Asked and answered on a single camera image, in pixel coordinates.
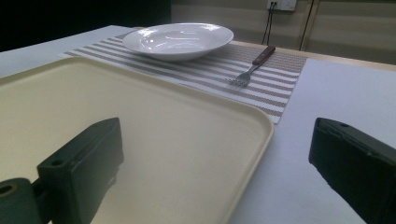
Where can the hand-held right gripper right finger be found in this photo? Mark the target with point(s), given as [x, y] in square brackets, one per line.
[355, 165]

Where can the striped woven placemat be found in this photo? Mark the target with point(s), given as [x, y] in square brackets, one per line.
[211, 73]

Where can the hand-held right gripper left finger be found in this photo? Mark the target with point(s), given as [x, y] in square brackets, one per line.
[84, 165]

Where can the white wall socket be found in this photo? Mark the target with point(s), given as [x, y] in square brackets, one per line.
[281, 4]

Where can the white shallow bowl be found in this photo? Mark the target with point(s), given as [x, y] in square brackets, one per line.
[177, 40]

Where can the cream plastic tray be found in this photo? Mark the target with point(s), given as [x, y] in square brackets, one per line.
[174, 146]

